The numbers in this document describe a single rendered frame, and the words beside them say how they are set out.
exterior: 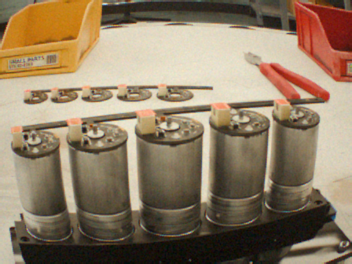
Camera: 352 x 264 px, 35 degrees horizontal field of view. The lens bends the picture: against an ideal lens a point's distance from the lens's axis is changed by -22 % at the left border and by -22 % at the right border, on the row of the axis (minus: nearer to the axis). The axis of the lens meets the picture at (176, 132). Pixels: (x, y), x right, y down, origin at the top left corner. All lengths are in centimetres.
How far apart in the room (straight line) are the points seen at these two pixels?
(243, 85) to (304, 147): 25
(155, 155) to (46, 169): 4
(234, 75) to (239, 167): 28
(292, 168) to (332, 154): 13
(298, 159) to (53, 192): 10
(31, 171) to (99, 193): 3
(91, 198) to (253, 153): 6
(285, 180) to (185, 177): 5
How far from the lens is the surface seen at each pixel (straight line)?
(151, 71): 53
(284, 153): 27
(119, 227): 25
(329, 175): 36
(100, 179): 24
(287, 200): 28
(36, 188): 24
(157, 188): 25
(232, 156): 26
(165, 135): 25
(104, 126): 26
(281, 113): 26
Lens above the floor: 91
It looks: 22 degrees down
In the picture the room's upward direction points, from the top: straight up
